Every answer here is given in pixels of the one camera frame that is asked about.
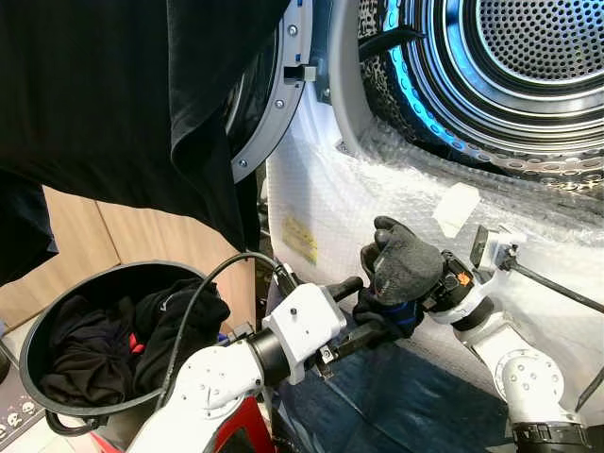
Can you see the yellow warning label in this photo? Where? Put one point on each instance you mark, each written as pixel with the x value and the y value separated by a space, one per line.
pixel 302 241

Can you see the dark navy hanging cloth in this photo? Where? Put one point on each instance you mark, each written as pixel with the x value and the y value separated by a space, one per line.
pixel 19 231

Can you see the grey round washer door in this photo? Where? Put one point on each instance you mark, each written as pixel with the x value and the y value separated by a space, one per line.
pixel 274 113

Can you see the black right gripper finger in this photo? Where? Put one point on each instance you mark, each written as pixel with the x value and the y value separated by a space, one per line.
pixel 387 321

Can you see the blue denim jeans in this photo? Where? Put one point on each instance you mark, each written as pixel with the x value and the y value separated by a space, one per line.
pixel 396 406

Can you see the black drum paddle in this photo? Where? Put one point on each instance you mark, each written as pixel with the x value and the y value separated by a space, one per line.
pixel 387 42

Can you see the black crumpled garment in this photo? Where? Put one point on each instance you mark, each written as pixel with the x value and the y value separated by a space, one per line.
pixel 184 330

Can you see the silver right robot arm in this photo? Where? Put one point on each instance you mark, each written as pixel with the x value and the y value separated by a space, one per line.
pixel 528 377

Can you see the black skull print mat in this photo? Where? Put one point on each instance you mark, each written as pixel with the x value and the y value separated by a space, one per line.
pixel 14 415

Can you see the dark purple crumpled garment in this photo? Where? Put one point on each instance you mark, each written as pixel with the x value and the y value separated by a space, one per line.
pixel 90 359

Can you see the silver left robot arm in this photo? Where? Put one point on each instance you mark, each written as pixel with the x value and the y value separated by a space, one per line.
pixel 203 396

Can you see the black hanging garment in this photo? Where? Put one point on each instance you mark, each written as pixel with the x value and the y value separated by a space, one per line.
pixel 94 85

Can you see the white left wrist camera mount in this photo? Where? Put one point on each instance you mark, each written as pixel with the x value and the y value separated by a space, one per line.
pixel 302 326

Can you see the gloved right gripper finger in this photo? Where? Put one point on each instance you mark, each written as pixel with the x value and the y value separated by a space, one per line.
pixel 404 264

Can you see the clear bubble wrap sheet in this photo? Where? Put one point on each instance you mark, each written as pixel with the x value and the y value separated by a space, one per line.
pixel 330 189

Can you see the red plastic stool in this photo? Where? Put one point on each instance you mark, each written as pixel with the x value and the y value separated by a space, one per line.
pixel 255 415

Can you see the white tape piece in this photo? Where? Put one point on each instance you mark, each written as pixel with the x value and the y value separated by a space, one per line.
pixel 458 208

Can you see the small red cloth item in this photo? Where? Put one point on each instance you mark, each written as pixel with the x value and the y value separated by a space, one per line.
pixel 136 344

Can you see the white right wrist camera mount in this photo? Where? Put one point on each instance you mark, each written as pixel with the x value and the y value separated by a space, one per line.
pixel 500 260

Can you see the white front-load washing machine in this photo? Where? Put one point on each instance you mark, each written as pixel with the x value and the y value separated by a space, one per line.
pixel 344 75

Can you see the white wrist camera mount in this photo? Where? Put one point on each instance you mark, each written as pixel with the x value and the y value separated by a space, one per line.
pixel 500 260
pixel 302 326

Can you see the black door latch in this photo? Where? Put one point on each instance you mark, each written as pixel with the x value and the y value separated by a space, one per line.
pixel 300 73

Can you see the black round laundry basket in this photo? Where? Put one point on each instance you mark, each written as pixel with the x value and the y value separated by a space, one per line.
pixel 113 278

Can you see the perforated steel washer drum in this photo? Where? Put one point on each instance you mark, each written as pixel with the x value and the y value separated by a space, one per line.
pixel 547 38

